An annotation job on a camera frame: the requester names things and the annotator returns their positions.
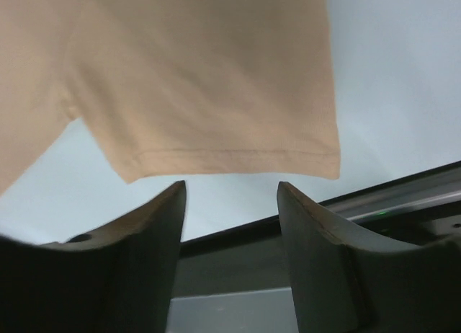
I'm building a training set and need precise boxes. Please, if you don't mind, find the aluminium front rail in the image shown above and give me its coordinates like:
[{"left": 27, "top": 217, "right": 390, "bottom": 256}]
[{"left": 321, "top": 161, "right": 460, "bottom": 223}]

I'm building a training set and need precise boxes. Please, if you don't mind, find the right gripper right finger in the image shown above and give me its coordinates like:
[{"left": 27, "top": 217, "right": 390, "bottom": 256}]
[{"left": 277, "top": 182, "right": 460, "bottom": 332}]

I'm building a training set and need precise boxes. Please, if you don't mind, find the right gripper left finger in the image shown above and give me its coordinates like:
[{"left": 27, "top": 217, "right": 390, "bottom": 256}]
[{"left": 1, "top": 181, "right": 187, "bottom": 332}]

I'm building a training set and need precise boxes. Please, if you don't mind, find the beige t shirt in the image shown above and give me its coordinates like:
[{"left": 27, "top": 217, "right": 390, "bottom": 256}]
[{"left": 1, "top": 0, "right": 341, "bottom": 190}]

